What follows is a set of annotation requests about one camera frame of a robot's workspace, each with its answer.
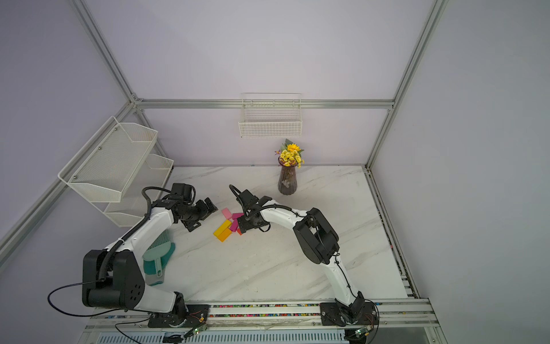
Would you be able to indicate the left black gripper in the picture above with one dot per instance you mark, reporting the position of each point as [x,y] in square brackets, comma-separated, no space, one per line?
[205,213]

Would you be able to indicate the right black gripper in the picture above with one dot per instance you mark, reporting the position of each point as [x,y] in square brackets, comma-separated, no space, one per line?
[245,225]

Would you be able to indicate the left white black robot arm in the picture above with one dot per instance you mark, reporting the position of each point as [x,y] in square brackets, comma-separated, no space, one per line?
[115,278]

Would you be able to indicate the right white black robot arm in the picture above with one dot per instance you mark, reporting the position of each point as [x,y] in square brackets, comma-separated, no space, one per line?
[318,242]

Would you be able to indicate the magenta block lower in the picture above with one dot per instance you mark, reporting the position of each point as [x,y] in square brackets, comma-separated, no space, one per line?
[234,226]

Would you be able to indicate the pink block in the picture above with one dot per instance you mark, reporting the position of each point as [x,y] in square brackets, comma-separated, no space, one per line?
[227,214]

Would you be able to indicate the yellow flat block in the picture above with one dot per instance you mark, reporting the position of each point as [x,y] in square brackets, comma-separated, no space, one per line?
[224,226]

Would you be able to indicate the orange block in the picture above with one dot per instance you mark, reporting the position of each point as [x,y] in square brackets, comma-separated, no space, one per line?
[222,237]

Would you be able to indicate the dark glass vase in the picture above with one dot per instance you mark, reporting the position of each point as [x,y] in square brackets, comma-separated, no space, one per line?
[287,183]

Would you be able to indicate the green dustpan brush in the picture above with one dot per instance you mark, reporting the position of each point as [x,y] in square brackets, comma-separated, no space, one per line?
[156,258]

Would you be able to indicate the yellow flower bouquet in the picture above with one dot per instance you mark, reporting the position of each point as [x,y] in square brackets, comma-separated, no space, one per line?
[289,154]

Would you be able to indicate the upper white mesh shelf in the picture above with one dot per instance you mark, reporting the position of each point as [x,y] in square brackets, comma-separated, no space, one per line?
[103,170]

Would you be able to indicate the white wire wall basket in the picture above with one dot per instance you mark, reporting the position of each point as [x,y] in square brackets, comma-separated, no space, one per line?
[271,115]

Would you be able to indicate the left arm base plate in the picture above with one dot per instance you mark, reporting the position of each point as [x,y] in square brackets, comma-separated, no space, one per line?
[178,317]

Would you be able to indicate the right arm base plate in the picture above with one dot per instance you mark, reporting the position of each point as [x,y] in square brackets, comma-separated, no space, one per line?
[333,313]

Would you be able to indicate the aluminium front rail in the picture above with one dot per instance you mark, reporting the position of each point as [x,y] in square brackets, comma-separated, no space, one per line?
[274,315]

